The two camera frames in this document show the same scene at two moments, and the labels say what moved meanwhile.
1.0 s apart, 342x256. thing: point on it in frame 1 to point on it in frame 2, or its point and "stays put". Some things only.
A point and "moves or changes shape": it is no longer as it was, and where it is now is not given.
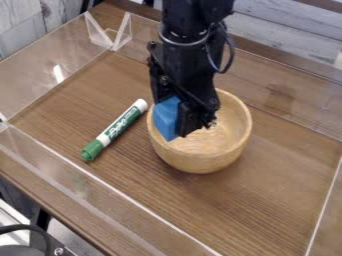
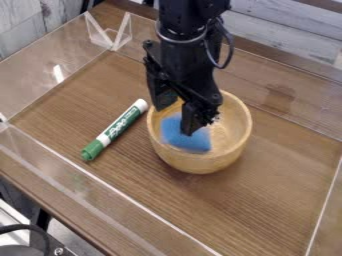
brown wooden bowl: (208, 149) stays put
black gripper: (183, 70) stays put
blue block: (165, 115) moves or changes shape
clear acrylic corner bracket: (109, 38) stays put
